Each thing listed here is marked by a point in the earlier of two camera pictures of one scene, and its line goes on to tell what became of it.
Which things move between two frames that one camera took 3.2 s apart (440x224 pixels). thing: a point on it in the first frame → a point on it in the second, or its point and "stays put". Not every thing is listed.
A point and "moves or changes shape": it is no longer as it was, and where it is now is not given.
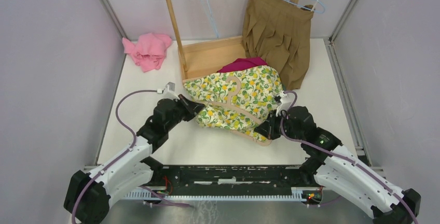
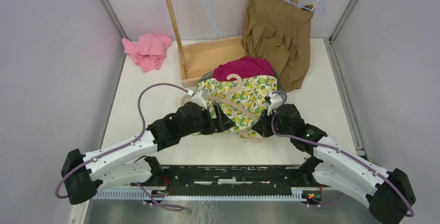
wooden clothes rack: x=200 y=59 stays put
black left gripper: x=192 y=108 → x=219 y=124
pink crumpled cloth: x=149 y=50 stays put
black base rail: x=298 y=177 stays put
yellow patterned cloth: x=236 y=100 moves or changes shape
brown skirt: x=278 y=29 stays put
